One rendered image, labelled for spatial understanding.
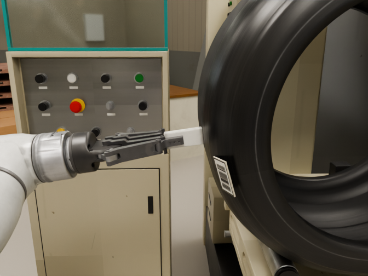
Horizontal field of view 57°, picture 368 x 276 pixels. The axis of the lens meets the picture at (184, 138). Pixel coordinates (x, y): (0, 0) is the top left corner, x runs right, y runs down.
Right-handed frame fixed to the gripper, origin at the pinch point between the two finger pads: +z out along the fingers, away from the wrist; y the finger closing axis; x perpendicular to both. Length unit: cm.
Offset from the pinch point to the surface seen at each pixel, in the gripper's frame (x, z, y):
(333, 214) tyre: 27.1, 32.1, 11.1
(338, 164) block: 19.9, 39.1, 23.0
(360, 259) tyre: 21.5, 26.0, -12.3
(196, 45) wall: -3, 42, 557
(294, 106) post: 3.8, 29.8, 27.5
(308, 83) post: -1.7, 33.7, 27.5
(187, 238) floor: 113, -9, 145
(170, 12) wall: -69, 5, 636
